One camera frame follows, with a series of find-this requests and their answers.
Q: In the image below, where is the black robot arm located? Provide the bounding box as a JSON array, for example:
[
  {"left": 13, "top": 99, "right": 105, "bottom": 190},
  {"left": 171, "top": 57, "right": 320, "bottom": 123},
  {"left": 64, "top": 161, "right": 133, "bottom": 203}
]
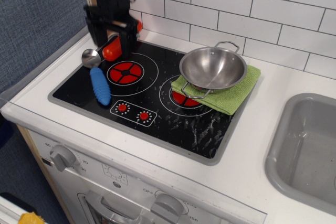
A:
[{"left": 84, "top": 0, "right": 139, "bottom": 56}]

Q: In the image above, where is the grey left oven knob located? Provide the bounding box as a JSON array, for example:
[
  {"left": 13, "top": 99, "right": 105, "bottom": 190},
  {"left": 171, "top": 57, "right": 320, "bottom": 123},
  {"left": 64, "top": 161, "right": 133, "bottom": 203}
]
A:
[{"left": 50, "top": 145, "right": 76, "bottom": 172}]

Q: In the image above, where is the grey right oven knob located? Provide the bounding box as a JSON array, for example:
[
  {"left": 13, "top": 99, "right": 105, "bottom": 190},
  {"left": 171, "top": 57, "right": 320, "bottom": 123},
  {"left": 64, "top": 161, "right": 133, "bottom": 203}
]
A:
[{"left": 150, "top": 194, "right": 184, "bottom": 223}]

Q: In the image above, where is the grey oven knob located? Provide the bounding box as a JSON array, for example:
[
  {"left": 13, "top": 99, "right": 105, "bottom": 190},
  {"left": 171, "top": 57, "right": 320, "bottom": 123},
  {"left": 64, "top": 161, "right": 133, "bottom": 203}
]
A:
[
  {"left": 50, "top": 145, "right": 76, "bottom": 172},
  {"left": 150, "top": 194, "right": 184, "bottom": 223}
]

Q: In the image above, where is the green microfiber cloth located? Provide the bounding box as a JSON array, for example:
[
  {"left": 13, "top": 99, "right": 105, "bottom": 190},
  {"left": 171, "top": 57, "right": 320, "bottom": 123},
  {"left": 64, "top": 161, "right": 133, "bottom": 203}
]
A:
[{"left": 171, "top": 65, "right": 261, "bottom": 115}]

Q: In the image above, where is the small steel wok pan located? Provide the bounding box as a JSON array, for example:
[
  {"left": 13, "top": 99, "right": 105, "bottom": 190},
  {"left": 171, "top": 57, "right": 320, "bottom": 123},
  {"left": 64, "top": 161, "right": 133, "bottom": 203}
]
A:
[{"left": 179, "top": 41, "right": 247, "bottom": 99}]

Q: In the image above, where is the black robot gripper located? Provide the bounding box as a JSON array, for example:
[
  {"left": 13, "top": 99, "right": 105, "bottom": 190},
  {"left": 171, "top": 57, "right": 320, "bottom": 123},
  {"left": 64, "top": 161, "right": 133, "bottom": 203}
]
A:
[{"left": 84, "top": 0, "right": 138, "bottom": 57}]

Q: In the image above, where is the yellow object at bottom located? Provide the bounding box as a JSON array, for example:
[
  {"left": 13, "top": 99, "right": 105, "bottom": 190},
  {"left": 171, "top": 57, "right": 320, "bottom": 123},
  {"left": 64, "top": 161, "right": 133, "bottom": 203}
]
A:
[{"left": 18, "top": 212, "right": 45, "bottom": 224}]

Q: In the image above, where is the white toy oven front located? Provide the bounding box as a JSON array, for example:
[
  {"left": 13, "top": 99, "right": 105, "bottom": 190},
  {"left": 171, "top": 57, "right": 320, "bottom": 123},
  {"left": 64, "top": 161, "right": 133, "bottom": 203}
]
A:
[{"left": 30, "top": 132, "right": 266, "bottom": 223}]

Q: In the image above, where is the grey plastic sink basin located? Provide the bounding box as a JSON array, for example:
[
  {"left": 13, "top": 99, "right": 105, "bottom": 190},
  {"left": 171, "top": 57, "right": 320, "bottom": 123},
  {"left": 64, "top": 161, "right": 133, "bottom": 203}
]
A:
[{"left": 265, "top": 93, "right": 335, "bottom": 215}]

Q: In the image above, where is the blue handled metal spoon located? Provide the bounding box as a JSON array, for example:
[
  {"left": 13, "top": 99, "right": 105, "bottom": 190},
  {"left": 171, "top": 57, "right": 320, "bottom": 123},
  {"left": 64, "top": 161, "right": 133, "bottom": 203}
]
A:
[{"left": 81, "top": 49, "right": 111, "bottom": 106}]

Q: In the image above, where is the red toy sausage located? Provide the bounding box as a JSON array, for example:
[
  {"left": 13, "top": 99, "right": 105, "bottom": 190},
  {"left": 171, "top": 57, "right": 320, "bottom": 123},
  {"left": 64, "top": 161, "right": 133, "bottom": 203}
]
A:
[{"left": 102, "top": 19, "right": 142, "bottom": 61}]

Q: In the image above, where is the black toy stove top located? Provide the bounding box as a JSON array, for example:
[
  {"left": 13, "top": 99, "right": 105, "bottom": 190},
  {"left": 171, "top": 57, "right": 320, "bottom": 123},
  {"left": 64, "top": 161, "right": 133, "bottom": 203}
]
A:
[{"left": 48, "top": 41, "right": 243, "bottom": 165}]

